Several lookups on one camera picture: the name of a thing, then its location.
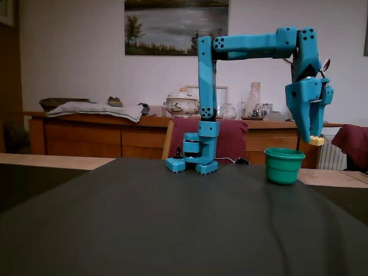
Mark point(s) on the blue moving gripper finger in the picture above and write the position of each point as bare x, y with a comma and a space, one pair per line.
317, 115

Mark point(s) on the blue gripper body black servo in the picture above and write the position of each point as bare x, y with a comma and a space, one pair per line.
302, 96

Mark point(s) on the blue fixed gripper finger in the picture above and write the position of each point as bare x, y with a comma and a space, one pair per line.
303, 120

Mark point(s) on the cream white lego brick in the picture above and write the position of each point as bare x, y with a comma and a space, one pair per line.
317, 141

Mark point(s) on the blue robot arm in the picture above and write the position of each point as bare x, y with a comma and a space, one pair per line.
247, 46

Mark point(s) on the blue white ceramic pot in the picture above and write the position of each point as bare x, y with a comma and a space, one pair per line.
266, 108

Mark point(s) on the white radiator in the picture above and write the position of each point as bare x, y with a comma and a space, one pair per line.
330, 155

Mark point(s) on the chair with maroon cover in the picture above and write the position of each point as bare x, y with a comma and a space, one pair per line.
230, 138
353, 143

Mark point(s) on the tall pink glass vase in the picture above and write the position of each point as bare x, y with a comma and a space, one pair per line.
253, 103

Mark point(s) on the green plastic cup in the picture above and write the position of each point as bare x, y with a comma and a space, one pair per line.
283, 169

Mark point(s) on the round clear glass bowl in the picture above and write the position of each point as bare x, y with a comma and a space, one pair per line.
228, 112

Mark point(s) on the small black table mat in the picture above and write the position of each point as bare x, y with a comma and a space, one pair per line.
345, 201
31, 181

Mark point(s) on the painted porcelain tureen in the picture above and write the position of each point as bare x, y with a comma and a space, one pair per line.
181, 105

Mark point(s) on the black table clamp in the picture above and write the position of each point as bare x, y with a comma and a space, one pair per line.
178, 152

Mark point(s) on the lake landscape painting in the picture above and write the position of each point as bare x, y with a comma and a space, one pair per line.
166, 26

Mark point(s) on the small green yellow jar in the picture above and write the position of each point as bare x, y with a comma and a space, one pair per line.
115, 101

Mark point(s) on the large black table mat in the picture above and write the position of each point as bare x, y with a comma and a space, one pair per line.
143, 224

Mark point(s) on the folded white grey cloth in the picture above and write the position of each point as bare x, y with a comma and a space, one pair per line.
95, 109

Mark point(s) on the wooden sideboard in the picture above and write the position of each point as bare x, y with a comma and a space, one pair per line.
86, 138

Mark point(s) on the dark shallow bowl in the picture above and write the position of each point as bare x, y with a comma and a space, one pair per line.
54, 102

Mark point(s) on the dark wall frame edge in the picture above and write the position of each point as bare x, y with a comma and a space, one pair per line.
366, 28

